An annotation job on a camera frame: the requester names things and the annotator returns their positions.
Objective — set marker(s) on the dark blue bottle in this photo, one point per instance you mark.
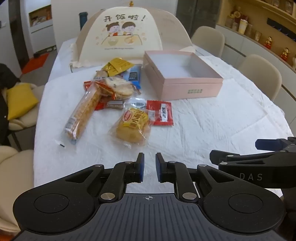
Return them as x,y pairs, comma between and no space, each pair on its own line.
82,22

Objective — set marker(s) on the black rectangular strip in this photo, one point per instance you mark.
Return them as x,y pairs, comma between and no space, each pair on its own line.
281,27

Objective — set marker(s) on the red gold figurine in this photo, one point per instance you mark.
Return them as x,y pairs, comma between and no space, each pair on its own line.
285,55
268,42

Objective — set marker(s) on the orange floor mat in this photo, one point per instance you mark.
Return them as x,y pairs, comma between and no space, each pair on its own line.
34,62

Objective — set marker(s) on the red sachet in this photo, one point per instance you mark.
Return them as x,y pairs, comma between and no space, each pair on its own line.
164,111

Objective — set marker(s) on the dark cloth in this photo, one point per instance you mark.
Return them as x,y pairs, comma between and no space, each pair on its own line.
5,92

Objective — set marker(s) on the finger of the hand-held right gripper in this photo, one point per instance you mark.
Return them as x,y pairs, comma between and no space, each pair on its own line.
231,156
268,144

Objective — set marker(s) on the yellow cushion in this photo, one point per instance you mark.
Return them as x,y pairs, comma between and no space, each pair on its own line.
22,99

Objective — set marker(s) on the pink cardboard box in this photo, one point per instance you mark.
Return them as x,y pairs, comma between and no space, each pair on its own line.
185,90

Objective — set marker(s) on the gold trophy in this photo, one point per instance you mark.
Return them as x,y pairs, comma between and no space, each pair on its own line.
235,12

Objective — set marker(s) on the small tan snack packet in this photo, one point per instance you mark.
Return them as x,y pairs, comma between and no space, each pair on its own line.
100,74

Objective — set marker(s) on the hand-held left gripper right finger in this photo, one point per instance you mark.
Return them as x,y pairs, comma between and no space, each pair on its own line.
159,167

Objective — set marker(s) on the red snack packet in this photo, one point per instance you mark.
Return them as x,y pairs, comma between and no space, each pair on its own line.
103,105

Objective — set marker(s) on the beige dining chair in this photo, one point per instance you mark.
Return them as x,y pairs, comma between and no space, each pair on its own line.
208,40
25,122
261,74
13,180

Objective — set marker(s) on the bread packet with yellow label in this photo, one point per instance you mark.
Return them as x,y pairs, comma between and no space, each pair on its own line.
131,129

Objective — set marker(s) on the cream drink cup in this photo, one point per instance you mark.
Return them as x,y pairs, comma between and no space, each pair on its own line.
242,26

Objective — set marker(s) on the blue snack packet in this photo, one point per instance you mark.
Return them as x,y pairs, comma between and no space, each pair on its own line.
134,77

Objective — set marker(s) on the cream printed food cover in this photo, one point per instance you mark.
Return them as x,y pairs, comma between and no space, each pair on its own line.
120,46

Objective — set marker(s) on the white tall cabinet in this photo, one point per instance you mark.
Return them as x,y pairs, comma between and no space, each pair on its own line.
41,39

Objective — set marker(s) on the wooden wall shelf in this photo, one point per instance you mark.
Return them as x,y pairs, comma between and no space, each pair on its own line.
266,11

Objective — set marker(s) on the long biscuit pack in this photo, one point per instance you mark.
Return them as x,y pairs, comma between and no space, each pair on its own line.
81,112

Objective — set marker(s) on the yellow snack packet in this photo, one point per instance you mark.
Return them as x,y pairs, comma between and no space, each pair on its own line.
118,66

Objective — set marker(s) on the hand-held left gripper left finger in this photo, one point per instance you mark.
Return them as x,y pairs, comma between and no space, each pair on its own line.
141,167

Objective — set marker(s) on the clear rice cracker pack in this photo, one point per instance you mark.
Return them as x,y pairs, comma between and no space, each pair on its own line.
120,89

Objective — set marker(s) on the white low cabinet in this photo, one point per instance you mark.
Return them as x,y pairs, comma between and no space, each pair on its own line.
249,46

